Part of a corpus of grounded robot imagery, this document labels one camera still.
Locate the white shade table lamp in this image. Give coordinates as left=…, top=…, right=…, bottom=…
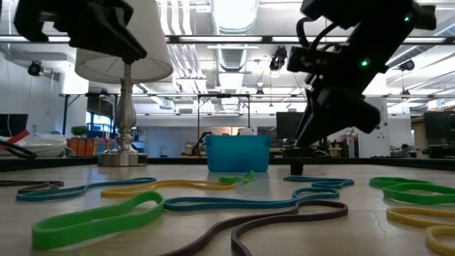
left=74, top=0, right=174, bottom=168

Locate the teal plastic bin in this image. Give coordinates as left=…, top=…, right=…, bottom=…
left=205, top=134, right=272, bottom=174

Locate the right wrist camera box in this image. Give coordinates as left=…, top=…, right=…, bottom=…
left=286, top=46, right=323, bottom=75

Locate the green rubber band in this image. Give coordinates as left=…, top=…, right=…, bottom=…
left=368, top=176, right=434, bottom=190
left=218, top=170, right=257, bottom=185
left=31, top=191, right=166, bottom=251
left=381, top=182, right=455, bottom=206

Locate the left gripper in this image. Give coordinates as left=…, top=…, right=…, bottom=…
left=13, top=0, right=148, bottom=65

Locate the short thin brown rubber band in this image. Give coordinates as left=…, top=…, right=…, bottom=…
left=0, top=179, right=65, bottom=195

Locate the person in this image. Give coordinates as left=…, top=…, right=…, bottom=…
left=392, top=143, right=413, bottom=159

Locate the white bowl with utensils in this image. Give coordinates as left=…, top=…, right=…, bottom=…
left=0, top=136, right=68, bottom=159

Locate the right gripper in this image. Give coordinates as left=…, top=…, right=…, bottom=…
left=295, top=73, right=382, bottom=147

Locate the red strap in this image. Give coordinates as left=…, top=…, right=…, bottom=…
left=6, top=129, right=31, bottom=145

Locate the small green potted plant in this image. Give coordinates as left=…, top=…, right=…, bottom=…
left=70, top=125, right=90, bottom=139

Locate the black computer monitor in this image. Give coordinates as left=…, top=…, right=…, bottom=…
left=423, top=111, right=455, bottom=145
left=276, top=111, right=306, bottom=140
left=0, top=113, right=29, bottom=138

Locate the teal rubber band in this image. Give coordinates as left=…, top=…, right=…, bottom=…
left=283, top=176, right=355, bottom=190
left=15, top=176, right=158, bottom=203
left=163, top=187, right=341, bottom=212

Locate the long brown rubber band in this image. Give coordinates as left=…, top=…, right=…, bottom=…
left=156, top=199, right=350, bottom=256

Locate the black ceiling camera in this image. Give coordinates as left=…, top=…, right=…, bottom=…
left=398, top=59, right=416, bottom=73
left=268, top=46, right=289, bottom=72
left=27, top=60, right=45, bottom=78

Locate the yellow rubber band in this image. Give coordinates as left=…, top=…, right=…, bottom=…
left=424, top=225, right=455, bottom=256
left=385, top=206, right=455, bottom=229
left=100, top=178, right=236, bottom=199

